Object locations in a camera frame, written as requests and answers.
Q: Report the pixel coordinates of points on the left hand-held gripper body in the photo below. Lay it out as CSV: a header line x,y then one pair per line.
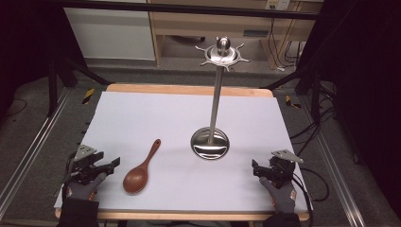
x,y
84,165

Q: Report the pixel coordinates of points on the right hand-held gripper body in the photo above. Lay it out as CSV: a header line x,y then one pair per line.
x,y
282,171

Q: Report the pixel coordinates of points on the brown wooden spoon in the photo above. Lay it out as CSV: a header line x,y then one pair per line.
x,y
137,179

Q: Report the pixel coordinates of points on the steel utensil stand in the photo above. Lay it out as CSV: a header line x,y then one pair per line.
x,y
215,107

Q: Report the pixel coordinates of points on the person's left hand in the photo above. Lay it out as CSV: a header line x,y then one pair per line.
x,y
82,189

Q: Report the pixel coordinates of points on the white table cover sheet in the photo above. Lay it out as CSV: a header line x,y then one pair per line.
x,y
142,119

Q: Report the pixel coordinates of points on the yellow black striped tape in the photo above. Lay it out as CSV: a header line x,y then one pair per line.
x,y
292,102
88,96

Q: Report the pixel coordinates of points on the wooden table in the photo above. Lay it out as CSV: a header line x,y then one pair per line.
x,y
189,90

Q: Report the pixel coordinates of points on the white cabinet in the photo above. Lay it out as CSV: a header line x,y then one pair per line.
x,y
110,34

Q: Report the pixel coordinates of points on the dark curtain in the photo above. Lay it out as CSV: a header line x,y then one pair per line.
x,y
25,47
369,78

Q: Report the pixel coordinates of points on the light wooden desk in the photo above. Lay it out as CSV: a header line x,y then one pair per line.
x,y
205,25

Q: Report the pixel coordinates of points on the aluminium floor rail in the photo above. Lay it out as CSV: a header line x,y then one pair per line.
x,y
334,164
30,148

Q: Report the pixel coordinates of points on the black metal frame stand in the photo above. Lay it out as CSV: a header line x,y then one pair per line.
x,y
315,94
53,85

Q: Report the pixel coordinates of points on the white wall socket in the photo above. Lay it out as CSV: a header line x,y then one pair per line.
x,y
277,4

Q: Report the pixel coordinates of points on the black horizontal frame bar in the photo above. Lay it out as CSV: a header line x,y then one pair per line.
x,y
189,9

